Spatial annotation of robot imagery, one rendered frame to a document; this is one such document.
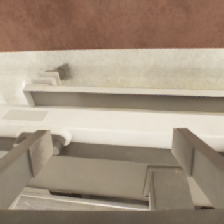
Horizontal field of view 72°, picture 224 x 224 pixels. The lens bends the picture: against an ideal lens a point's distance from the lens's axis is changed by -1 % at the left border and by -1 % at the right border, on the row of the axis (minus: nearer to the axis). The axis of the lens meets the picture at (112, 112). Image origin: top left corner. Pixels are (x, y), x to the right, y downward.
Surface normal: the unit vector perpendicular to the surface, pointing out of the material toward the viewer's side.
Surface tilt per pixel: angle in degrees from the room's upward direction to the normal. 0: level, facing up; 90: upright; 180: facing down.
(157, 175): 90
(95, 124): 90
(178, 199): 90
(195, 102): 0
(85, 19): 0
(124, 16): 0
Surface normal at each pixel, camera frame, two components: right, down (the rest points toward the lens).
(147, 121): -0.04, -0.78
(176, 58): -0.12, 0.62
